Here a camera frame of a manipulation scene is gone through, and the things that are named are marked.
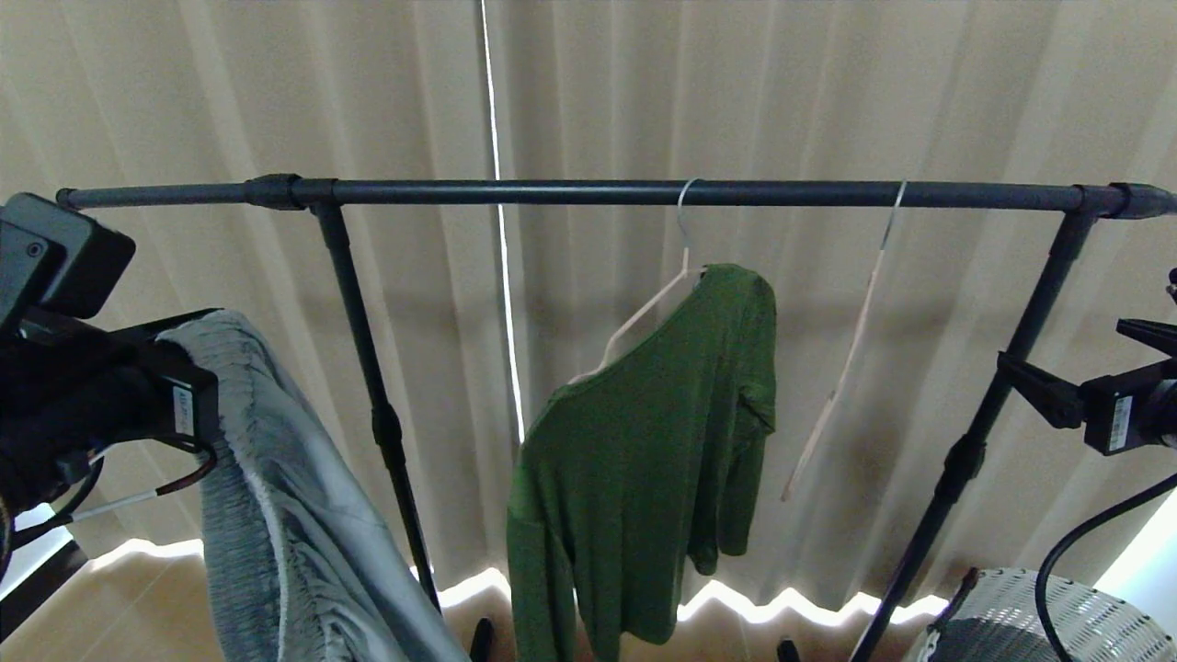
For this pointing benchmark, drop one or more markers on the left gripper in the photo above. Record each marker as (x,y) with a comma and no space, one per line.
(92,395)

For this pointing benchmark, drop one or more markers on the green sleeveless shirt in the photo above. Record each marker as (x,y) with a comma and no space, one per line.
(644,441)

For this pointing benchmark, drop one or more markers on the white laundry basket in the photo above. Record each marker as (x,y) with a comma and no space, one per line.
(1057,616)

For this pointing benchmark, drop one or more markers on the black clothes rack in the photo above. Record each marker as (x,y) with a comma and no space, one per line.
(598,193)

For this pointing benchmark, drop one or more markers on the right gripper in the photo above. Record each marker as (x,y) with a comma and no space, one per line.
(1136,414)

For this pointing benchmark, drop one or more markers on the pink clothes hanger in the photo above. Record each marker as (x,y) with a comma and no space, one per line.
(644,313)
(851,349)

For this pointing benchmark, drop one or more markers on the pale grey garment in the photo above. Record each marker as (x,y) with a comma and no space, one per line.
(294,515)

